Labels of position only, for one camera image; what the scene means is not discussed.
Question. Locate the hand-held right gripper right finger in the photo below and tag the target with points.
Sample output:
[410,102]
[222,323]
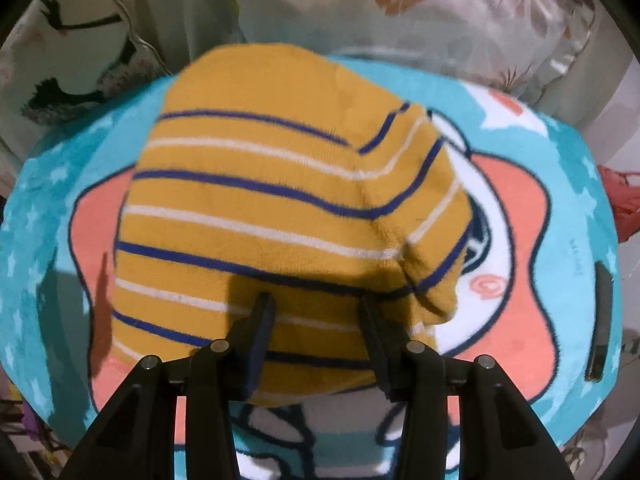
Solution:
[380,355]

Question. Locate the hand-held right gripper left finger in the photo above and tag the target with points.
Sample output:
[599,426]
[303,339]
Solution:
[260,342]

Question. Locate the white floral satin pillow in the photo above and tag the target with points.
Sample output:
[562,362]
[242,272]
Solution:
[400,15]

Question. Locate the teal star print blanket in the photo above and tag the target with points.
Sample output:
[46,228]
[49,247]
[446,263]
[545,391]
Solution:
[550,270]

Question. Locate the dark printed cream pillow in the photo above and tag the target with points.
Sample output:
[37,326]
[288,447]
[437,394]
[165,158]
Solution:
[65,60]

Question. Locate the mustard striped knit sweater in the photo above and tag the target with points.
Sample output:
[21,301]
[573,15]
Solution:
[260,200]

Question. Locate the floral bed sheet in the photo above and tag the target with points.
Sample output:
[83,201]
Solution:
[20,427]

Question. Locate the red patterned cloth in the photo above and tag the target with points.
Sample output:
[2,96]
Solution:
[621,197]

